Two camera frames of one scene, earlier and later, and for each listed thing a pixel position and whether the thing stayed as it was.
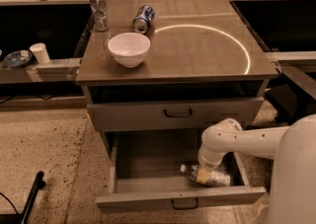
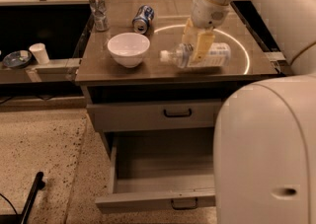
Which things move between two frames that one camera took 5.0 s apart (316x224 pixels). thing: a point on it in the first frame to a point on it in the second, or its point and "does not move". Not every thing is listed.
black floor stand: x=25 y=216 does not move
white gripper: x=207 y=165 to x=206 y=13
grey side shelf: x=58 y=70 does not move
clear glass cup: x=101 y=19 does not move
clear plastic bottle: x=207 y=177 to x=218 y=54
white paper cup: x=40 y=52 does not move
